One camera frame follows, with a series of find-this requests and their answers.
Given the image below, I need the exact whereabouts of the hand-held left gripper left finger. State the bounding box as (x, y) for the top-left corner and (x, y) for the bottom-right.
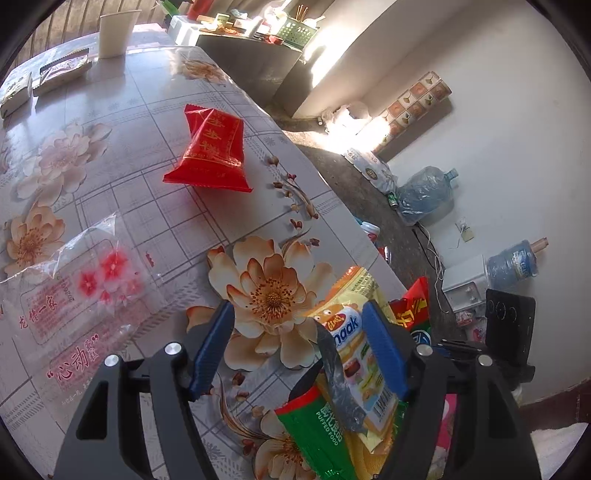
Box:
(53, 300), (236, 480)

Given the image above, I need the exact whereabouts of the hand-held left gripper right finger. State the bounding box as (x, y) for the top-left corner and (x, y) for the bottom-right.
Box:
(361, 300), (541, 480)

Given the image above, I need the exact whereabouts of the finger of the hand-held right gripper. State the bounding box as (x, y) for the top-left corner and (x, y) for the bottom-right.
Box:
(434, 338), (490, 365)

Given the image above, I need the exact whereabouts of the red yellow snack packet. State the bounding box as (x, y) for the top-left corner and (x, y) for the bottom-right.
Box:
(389, 276), (431, 333)

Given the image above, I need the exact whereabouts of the green snack packet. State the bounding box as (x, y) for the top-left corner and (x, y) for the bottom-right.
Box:
(274, 385), (358, 480)

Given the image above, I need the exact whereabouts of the white drawer unit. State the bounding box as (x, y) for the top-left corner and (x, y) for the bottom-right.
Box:
(441, 255), (490, 313)

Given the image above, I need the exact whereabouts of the round blue water jug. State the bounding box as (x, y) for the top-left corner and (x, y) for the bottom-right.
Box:
(486, 237), (549, 291)

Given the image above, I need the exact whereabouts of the white cloth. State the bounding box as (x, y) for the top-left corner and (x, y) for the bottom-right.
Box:
(529, 422), (589, 480)

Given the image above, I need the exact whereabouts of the clear bag with red flowers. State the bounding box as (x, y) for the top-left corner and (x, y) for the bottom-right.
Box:
(0, 210), (169, 416)

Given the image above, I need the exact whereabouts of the crushed clear water jug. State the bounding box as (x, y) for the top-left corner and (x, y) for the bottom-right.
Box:
(397, 166), (459, 227)

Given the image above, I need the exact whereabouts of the white printed plastic bag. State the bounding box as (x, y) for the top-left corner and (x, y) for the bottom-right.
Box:
(344, 148), (398, 192)

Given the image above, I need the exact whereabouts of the red pillow snack packet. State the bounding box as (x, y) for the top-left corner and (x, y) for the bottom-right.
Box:
(163, 104), (254, 193)

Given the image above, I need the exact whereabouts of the plain white plastic bag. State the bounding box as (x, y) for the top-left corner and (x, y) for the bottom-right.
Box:
(321, 102), (372, 134)

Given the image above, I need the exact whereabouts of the patterned tile roll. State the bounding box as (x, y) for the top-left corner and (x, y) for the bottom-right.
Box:
(372, 71), (453, 153)

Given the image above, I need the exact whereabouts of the floral tablecloth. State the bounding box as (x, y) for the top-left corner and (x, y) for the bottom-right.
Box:
(0, 23), (407, 480)

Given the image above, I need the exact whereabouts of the dark grey cabinet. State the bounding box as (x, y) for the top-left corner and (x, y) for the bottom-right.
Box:
(196, 33), (305, 116)

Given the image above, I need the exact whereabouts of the silver flat packet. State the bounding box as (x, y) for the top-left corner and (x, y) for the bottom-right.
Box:
(33, 48), (93, 97)

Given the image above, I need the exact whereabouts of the white foam box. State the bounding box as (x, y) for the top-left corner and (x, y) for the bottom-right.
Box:
(167, 15), (200, 46)

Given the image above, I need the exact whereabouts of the pale flat packet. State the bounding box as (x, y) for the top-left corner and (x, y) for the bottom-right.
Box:
(0, 71), (34, 118)

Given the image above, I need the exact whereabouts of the green plastic crate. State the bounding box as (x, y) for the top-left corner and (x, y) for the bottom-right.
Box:
(276, 18), (318, 51)

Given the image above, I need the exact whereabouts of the white paper cup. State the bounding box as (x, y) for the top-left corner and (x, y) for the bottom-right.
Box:
(98, 9), (141, 59)

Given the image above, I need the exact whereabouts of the thin cable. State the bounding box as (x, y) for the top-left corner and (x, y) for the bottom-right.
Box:
(411, 224), (446, 296)

